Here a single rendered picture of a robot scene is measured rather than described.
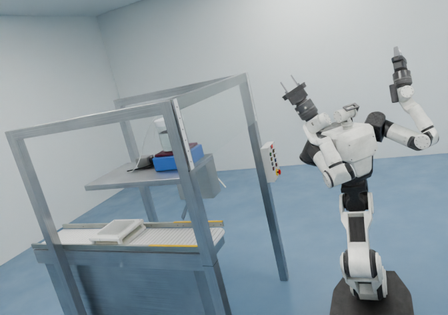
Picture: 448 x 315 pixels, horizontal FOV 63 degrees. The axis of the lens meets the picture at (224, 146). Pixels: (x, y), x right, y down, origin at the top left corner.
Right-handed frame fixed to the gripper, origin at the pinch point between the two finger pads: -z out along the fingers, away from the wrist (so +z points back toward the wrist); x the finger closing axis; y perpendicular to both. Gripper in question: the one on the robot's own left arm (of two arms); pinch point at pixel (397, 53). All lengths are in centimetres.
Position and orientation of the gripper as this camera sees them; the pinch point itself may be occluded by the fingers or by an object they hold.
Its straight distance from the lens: 223.4
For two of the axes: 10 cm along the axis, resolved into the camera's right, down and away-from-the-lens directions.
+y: -7.7, 1.7, 6.2
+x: -6.3, -0.7, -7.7
